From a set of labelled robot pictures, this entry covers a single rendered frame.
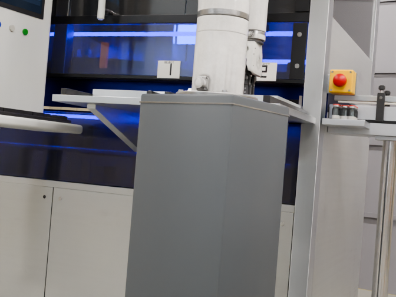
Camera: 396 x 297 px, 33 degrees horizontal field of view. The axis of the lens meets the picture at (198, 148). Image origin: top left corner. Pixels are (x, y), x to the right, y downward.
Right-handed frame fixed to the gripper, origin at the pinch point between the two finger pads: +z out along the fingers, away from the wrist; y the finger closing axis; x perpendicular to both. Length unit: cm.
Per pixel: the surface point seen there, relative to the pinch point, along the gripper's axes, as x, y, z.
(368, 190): -4, 232, 31
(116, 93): 37.4, -14.5, 3.4
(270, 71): -3.4, 11.3, -8.2
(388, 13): -8, 231, -79
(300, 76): -13.1, 11.4, -7.0
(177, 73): 29.6, 11.3, -6.8
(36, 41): 79, -2, -15
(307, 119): -19.0, 1.6, 7.2
